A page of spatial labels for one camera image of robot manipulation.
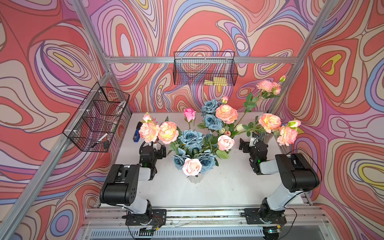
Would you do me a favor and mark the pink peach rose spray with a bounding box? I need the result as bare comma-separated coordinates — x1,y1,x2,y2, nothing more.
139,113,180,145

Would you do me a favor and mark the light pink rose stem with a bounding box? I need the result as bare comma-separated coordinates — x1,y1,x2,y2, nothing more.
182,158,202,176

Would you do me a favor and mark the white ribbed ceramic vase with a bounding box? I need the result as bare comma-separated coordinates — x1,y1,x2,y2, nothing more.
187,174,204,184

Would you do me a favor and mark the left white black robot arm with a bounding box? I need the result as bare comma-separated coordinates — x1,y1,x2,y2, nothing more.
100,143,167,228

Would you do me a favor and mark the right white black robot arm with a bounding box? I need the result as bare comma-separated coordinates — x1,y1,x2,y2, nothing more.
239,139,320,225

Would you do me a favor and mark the clear glass vase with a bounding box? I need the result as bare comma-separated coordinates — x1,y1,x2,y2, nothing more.
260,132,277,145

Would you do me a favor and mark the blue black stapler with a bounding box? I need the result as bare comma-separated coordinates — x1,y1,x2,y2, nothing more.
133,122,143,143

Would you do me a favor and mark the peach rose bouquet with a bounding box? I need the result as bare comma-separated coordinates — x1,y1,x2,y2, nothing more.
214,74,302,147

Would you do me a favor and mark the blue rose bouquet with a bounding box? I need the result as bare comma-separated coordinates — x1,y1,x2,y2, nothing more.
171,100,235,174

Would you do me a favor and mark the white marker in basket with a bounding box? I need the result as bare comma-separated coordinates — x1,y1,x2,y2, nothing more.
91,133,108,148

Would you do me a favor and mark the magenta rose bud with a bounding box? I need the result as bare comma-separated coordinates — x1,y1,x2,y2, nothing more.
183,108,196,129

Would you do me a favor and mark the yellow sponge in basket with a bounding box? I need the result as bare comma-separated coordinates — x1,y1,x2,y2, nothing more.
204,77,228,86

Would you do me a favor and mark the left black wire basket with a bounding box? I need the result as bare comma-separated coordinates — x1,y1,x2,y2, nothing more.
63,83,130,153

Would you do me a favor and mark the black wire basket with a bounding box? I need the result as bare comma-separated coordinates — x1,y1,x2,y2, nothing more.
173,50,239,86
63,83,130,153

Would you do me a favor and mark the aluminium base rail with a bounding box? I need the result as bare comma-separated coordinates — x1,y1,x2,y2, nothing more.
79,205,337,240

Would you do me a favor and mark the back black wire basket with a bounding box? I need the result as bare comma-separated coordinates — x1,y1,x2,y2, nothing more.
173,50,239,86

